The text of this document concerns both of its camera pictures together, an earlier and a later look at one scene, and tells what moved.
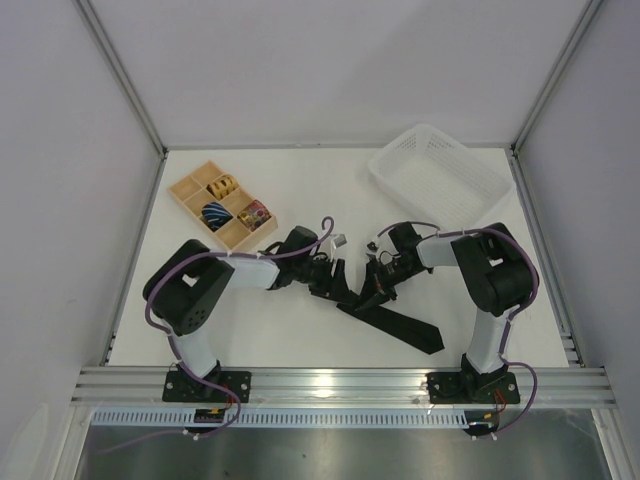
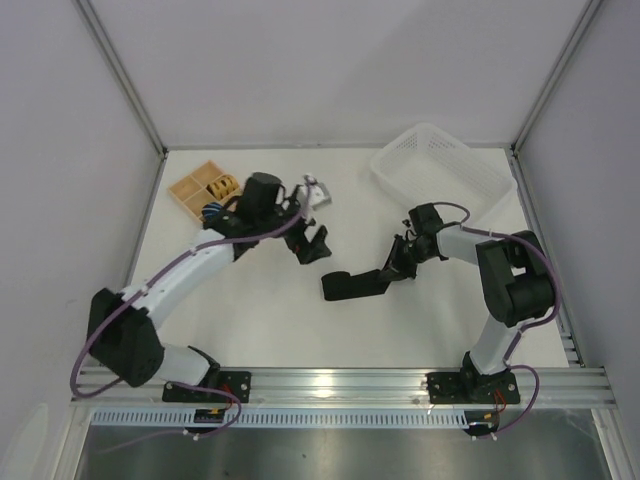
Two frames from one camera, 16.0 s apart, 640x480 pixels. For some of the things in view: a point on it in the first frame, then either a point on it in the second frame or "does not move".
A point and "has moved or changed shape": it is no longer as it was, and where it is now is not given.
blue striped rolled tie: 214,215 does not move
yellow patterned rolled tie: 223,186 does not move
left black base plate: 180,387 does not move
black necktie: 398,325 has moved or changed shape
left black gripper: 332,279 -> 300,240
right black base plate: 455,388 does not move
